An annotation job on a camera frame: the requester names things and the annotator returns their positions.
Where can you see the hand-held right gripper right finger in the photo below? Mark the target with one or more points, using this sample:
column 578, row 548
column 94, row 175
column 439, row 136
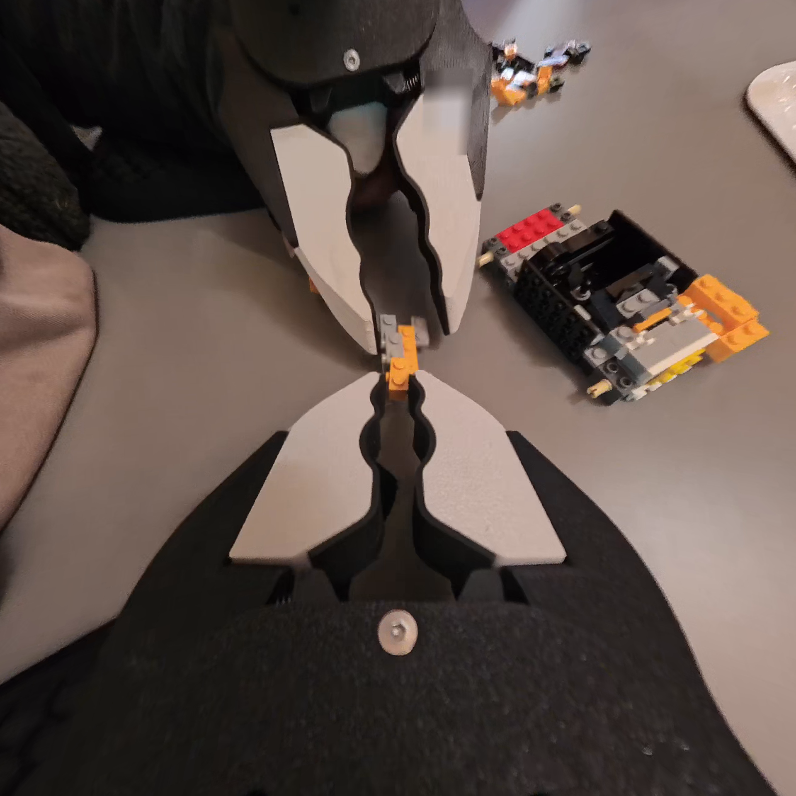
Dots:
column 485, row 491

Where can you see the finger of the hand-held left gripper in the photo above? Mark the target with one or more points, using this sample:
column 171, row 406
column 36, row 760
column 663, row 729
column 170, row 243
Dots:
column 317, row 217
column 451, row 205

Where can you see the narrow orange brick plate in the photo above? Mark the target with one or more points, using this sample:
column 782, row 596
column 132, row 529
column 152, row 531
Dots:
column 407, row 348

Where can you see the person's left forearm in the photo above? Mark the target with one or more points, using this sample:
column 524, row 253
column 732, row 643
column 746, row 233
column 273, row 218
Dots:
column 137, row 124

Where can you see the toy brick car model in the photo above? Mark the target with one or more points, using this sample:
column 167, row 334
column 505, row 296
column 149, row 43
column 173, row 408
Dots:
column 622, row 298

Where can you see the pile of small loose bricks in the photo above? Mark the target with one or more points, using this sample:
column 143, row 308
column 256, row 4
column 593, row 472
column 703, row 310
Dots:
column 528, row 71

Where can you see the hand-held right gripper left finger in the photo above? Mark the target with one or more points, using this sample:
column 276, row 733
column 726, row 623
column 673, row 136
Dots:
column 305, row 491

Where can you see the white stand with wooden board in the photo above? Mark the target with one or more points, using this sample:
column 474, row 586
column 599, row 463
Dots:
column 774, row 99

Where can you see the grey desk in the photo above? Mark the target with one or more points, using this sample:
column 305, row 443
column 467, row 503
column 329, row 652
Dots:
column 622, row 497

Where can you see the person's dark fleece jacket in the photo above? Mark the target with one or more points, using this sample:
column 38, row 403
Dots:
column 31, row 180

